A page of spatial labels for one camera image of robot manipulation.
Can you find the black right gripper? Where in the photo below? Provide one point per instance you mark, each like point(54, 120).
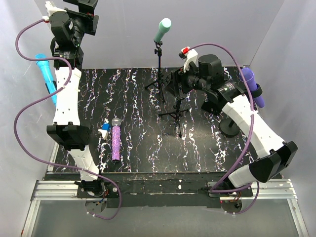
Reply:
point(178, 76)

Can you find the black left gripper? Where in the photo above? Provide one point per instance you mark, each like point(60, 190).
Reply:
point(91, 20)

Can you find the black slim tripod stand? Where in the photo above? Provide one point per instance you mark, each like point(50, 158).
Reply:
point(159, 82)

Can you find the black shock mount tripod stand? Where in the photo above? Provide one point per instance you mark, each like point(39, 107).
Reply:
point(177, 113)

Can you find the mint green toy microphone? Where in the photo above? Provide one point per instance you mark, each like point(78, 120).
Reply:
point(163, 27)

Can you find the purple glitter microphone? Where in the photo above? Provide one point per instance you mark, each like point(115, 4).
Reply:
point(116, 123)

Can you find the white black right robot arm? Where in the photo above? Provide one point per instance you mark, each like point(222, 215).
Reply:
point(206, 74)

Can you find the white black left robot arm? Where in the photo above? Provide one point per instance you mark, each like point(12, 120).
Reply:
point(68, 130)

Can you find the black round base stand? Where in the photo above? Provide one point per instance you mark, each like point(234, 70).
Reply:
point(229, 128)

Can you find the cyan toy microphone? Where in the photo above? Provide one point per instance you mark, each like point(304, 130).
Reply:
point(45, 69)

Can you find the purple toy microphone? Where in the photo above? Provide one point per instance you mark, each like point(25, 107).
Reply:
point(254, 88)

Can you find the black angled box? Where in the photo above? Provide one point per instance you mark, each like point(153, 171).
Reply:
point(211, 105)

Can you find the blue white toy block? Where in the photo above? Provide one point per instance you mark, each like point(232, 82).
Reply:
point(104, 129)

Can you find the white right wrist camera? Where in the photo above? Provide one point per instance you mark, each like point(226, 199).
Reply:
point(189, 56)

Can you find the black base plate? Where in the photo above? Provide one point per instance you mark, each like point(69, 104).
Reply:
point(162, 189)

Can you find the aluminium rail frame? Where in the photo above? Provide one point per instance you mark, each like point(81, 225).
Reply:
point(56, 212)

